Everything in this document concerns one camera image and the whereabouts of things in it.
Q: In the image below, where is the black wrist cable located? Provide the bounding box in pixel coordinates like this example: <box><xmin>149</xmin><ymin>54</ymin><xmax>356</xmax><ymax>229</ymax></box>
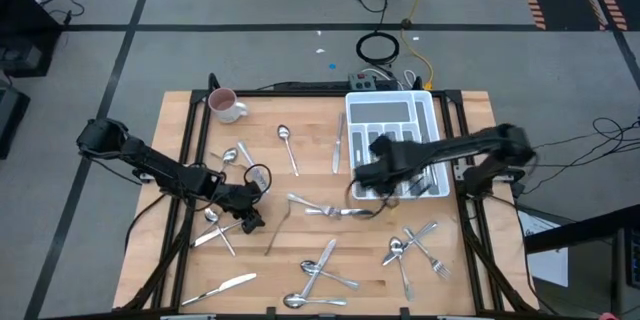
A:
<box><xmin>346</xmin><ymin>179</ymin><xmax>401</xmax><ymax>220</ymax></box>
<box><xmin>243</xmin><ymin>163</ymin><xmax>274</xmax><ymax>195</ymax></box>

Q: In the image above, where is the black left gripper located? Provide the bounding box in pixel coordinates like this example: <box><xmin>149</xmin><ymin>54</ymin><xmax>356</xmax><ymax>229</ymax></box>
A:
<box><xmin>214</xmin><ymin>182</ymin><xmax>267</xmax><ymax>235</ymax></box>

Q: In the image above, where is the white mug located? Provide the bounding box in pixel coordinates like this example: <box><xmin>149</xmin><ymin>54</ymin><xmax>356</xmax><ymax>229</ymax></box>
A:
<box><xmin>207</xmin><ymin>86</ymin><xmax>250</xmax><ymax>125</ymax></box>

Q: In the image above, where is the white paper sheet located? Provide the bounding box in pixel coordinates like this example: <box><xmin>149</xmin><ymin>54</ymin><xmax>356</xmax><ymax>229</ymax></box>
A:
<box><xmin>517</xmin><ymin>209</ymin><xmax>570</xmax><ymax>289</ymax></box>

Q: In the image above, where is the black cabinet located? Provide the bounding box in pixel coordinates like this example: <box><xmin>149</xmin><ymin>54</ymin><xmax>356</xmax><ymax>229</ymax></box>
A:
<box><xmin>0</xmin><ymin>0</ymin><xmax>64</xmax><ymax>79</ymax></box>

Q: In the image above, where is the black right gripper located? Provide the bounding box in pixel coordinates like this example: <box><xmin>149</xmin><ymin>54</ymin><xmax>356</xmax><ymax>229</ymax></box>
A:
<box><xmin>355</xmin><ymin>134</ymin><xmax>406</xmax><ymax>197</ymax></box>

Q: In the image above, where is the black monitor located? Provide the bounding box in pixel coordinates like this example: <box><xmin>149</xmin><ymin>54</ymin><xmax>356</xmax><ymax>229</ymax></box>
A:
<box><xmin>612</xmin><ymin>227</ymin><xmax>640</xmax><ymax>319</ymax></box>

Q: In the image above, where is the black case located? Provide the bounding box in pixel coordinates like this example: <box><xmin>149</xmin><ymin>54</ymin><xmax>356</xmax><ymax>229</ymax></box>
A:
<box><xmin>0</xmin><ymin>84</ymin><xmax>31</xmax><ymax>159</ymax></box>

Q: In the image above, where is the grey power strip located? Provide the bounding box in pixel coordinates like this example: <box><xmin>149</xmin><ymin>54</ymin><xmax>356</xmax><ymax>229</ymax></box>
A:
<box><xmin>347</xmin><ymin>72</ymin><xmax>377</xmax><ymax>91</ymax></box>

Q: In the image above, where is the black aluminium table frame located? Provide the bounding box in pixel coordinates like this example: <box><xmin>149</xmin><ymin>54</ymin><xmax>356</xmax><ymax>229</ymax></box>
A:
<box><xmin>112</xmin><ymin>72</ymin><xmax>539</xmax><ymax>320</ymax></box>

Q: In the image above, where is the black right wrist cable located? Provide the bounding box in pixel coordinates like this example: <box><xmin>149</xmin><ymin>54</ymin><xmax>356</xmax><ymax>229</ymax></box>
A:
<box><xmin>346</xmin><ymin>179</ymin><xmax>401</xmax><ymax>220</ymax></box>

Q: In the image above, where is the white cable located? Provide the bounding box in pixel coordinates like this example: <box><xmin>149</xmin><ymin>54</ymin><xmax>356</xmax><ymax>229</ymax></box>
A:
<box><xmin>359</xmin><ymin>67</ymin><xmax>417</xmax><ymax>89</ymax></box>

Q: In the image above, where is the black desk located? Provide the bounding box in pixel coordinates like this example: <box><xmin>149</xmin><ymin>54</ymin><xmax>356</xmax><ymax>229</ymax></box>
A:
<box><xmin>523</xmin><ymin>204</ymin><xmax>640</xmax><ymax>256</ymax></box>

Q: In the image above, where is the black floor cable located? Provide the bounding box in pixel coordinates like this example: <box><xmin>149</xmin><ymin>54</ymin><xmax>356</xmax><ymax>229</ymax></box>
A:
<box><xmin>519</xmin><ymin>116</ymin><xmax>640</xmax><ymax>196</ymax></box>

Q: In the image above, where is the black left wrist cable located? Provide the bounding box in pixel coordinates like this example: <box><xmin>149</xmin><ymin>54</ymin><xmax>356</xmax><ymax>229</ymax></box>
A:
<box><xmin>243</xmin><ymin>163</ymin><xmax>274</xmax><ymax>195</ymax></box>

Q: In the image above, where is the silver fork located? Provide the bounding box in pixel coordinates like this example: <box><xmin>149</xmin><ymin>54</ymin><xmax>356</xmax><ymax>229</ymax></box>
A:
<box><xmin>402</xmin><ymin>226</ymin><xmax>452</xmax><ymax>280</ymax></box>
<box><xmin>286</xmin><ymin>192</ymin><xmax>345</xmax><ymax>220</ymax></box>
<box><xmin>423</xmin><ymin>163</ymin><xmax>440</xmax><ymax>190</ymax></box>
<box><xmin>236</xmin><ymin>140</ymin><xmax>270</xmax><ymax>192</ymax></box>
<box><xmin>263</xmin><ymin>198</ymin><xmax>293</xmax><ymax>257</ymax></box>

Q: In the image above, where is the white cutlery tray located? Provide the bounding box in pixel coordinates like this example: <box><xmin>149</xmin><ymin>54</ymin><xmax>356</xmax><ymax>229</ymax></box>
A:
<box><xmin>344</xmin><ymin>89</ymin><xmax>451</xmax><ymax>201</ymax></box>

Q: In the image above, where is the black arm base cable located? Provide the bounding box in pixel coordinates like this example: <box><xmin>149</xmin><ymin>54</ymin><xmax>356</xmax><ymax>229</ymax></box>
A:
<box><xmin>123</xmin><ymin>192</ymin><xmax>169</xmax><ymax>254</ymax></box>

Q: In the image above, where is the black coiled cable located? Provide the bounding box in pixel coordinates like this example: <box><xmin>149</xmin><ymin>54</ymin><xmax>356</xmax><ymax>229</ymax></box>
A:
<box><xmin>355</xmin><ymin>31</ymin><xmax>401</xmax><ymax>66</ymax></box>

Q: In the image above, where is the silver spoon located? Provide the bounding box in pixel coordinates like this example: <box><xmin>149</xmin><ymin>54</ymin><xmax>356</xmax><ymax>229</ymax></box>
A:
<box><xmin>203</xmin><ymin>207</ymin><xmax>237</xmax><ymax>258</ymax></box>
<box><xmin>299</xmin><ymin>259</ymin><xmax>361</xmax><ymax>291</ymax></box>
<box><xmin>388</xmin><ymin>235</ymin><xmax>416</xmax><ymax>303</ymax></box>
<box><xmin>218</xmin><ymin>147</ymin><xmax>240</xmax><ymax>175</ymax></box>
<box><xmin>282</xmin><ymin>292</ymin><xmax>349</xmax><ymax>310</ymax></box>
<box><xmin>277</xmin><ymin>124</ymin><xmax>301</xmax><ymax>178</ymax></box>

